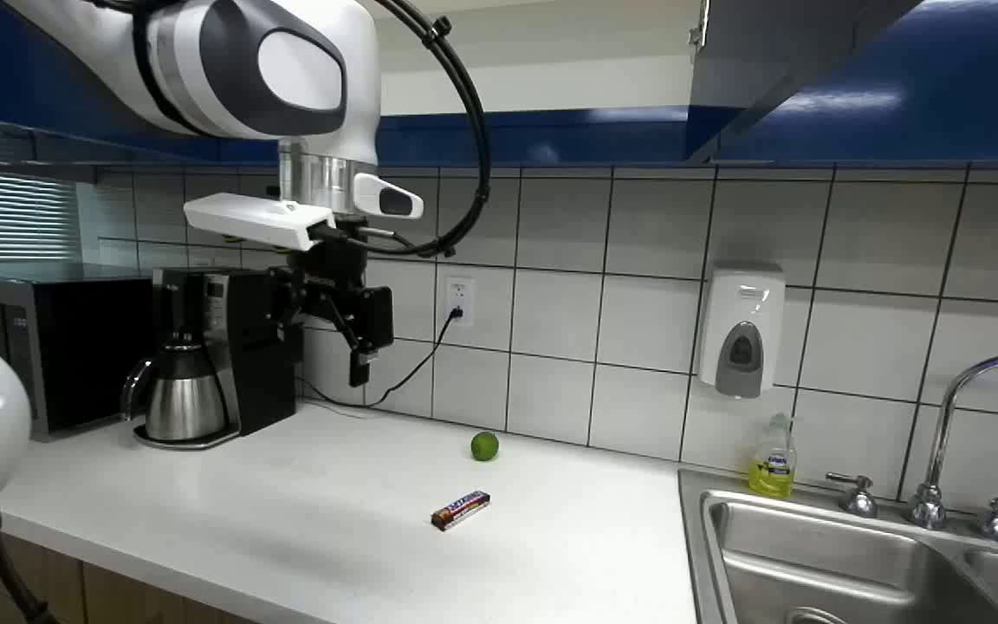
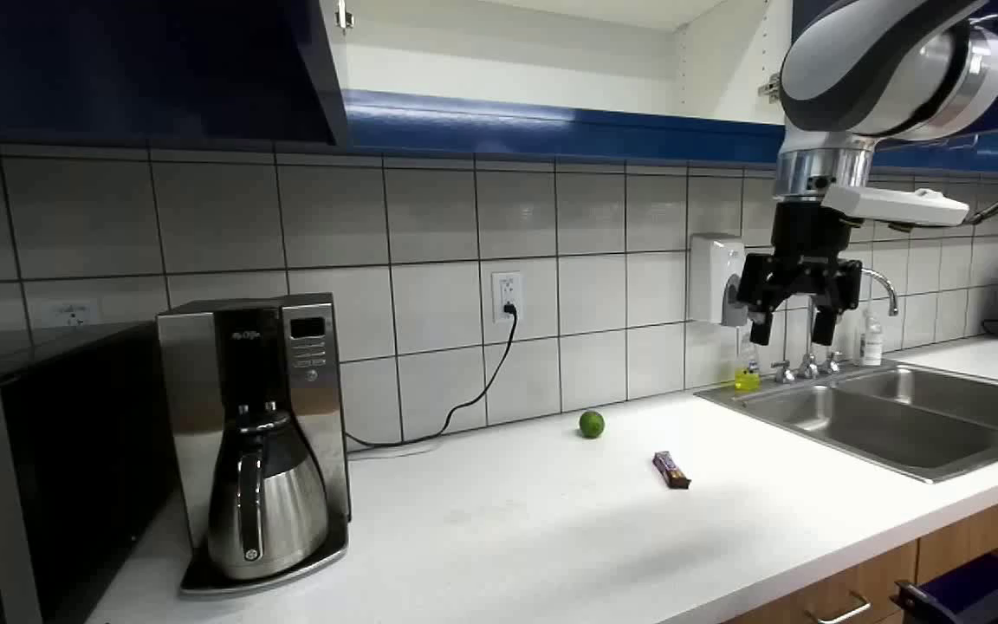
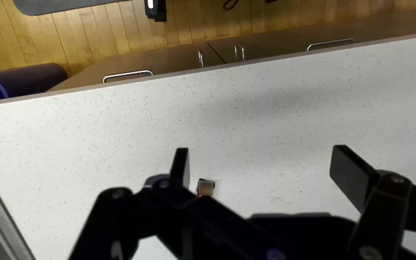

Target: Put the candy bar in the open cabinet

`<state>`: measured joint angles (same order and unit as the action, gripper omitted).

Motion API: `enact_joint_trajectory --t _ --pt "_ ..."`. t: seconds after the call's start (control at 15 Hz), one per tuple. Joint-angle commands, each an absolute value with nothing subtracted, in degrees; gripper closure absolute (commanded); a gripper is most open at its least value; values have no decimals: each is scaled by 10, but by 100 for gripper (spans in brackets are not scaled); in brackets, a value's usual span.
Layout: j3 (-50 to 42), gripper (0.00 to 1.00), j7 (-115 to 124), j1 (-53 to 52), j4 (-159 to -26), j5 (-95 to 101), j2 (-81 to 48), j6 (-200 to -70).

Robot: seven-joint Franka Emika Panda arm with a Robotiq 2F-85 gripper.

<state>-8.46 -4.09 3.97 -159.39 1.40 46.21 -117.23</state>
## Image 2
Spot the blue upper cabinet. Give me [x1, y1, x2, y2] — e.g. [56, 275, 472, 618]
[0, 0, 998, 180]

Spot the blue chair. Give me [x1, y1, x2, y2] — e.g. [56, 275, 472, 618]
[890, 553, 998, 624]

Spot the steel coffee carafe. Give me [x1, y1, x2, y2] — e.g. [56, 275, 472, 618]
[205, 401, 328, 583]

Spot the steel coffee maker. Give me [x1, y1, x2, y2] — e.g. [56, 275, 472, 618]
[155, 290, 354, 596]

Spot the black power cable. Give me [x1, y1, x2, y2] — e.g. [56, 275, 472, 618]
[341, 301, 522, 455]

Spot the wooden drawer front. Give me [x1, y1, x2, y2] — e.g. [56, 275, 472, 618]
[732, 543, 918, 624]

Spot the stainless steel sink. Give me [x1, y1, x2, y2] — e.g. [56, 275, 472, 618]
[709, 362, 998, 483]

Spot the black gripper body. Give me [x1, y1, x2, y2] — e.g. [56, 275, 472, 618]
[739, 201, 864, 316]

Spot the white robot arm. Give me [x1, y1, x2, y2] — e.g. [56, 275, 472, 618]
[734, 0, 998, 345]

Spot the green lime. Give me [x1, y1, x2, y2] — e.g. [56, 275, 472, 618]
[577, 410, 605, 441]

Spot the yellow dish soap bottle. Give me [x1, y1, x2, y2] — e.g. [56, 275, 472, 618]
[732, 331, 763, 391]

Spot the white soap pump bottle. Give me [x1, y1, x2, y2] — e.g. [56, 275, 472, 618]
[858, 304, 883, 368]

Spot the chrome faucet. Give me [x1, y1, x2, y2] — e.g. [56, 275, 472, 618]
[771, 271, 901, 386]

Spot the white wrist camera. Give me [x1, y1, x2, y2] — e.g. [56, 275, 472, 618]
[822, 185, 971, 228]

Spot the white wall outlet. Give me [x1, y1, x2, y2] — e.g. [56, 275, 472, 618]
[493, 275, 522, 319]

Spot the blue open cabinet door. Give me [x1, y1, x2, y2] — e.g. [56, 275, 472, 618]
[0, 0, 345, 146]

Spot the white soap dispenser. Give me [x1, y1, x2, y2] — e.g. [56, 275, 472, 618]
[688, 234, 743, 325]

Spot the black microwave oven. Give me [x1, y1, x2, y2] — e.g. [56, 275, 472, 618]
[0, 321, 174, 624]

